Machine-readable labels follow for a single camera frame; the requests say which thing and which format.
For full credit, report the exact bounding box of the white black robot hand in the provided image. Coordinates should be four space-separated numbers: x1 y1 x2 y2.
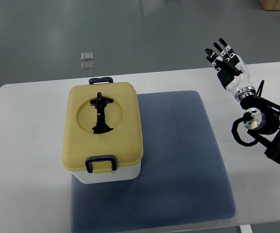
205 38 256 101

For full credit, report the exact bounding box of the yellow storage box lid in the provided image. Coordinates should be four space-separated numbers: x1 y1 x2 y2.
62 81 143 174

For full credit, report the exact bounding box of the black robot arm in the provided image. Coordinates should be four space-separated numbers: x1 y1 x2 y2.
231 81 280 164

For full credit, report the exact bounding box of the white storage box base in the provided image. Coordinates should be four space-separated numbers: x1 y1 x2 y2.
71 160 142 184

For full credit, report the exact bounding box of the blue grey textured mat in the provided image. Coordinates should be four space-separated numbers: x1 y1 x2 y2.
70 91 235 233

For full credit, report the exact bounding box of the upper metal floor plate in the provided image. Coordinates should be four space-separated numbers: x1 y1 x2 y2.
81 51 94 61

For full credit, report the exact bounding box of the white table leg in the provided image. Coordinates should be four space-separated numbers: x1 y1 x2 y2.
239 224 253 233

